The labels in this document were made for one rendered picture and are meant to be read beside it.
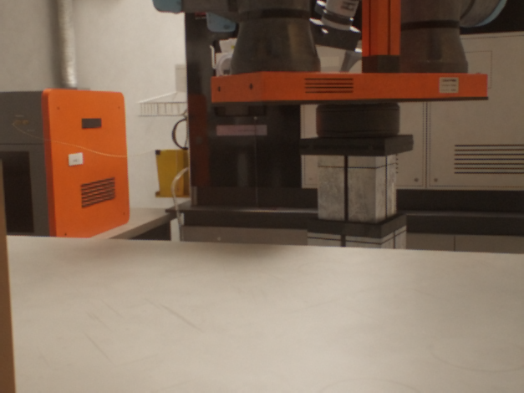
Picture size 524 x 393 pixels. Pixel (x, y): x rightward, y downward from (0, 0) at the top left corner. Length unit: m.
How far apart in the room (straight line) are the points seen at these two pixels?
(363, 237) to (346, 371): 0.71
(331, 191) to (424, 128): 0.96
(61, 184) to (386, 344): 1.42
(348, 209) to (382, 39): 0.30
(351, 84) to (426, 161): 1.04
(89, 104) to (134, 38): 1.69
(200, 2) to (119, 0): 2.60
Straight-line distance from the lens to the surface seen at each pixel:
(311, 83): 1.04
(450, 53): 1.28
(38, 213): 1.85
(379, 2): 1.15
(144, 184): 3.61
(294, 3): 1.06
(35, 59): 3.91
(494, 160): 2.12
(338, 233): 1.17
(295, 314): 0.57
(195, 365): 0.47
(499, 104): 2.11
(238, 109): 2.13
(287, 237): 2.13
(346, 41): 1.67
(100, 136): 2.01
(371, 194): 1.15
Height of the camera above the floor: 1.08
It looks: 7 degrees down
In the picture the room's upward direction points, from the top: 1 degrees counter-clockwise
